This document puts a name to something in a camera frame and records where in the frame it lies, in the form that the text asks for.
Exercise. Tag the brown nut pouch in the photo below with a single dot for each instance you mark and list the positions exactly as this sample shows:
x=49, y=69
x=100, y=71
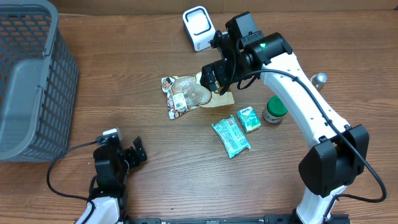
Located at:
x=185, y=94

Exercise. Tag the grey plastic shopping basket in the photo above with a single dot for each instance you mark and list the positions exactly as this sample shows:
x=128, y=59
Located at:
x=39, y=83

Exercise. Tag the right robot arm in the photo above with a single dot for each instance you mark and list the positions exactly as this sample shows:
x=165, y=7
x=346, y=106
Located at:
x=336, y=149

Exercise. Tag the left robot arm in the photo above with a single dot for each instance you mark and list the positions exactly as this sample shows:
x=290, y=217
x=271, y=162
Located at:
x=107, y=191

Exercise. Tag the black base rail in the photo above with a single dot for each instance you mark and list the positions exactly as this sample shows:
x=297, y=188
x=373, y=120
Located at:
x=211, y=221

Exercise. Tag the white barcode scanner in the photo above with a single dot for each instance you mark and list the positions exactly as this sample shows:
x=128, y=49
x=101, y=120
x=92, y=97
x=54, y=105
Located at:
x=199, y=27

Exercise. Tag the green lid jar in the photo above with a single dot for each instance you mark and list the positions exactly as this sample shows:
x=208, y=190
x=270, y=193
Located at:
x=274, y=110

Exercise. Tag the yellow drink bottle silver cap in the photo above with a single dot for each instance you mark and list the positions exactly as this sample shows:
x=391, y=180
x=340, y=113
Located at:
x=319, y=80

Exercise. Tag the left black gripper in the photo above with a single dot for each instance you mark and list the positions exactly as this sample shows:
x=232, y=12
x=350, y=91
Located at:
x=129, y=153

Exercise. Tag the small teal tissue pack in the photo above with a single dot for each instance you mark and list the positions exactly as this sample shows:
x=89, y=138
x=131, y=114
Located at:
x=248, y=119

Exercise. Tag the mint green snack packet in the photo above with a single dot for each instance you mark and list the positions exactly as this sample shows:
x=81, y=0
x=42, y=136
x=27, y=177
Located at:
x=232, y=137

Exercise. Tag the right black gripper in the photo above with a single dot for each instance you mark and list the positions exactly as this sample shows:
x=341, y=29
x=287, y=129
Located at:
x=219, y=72

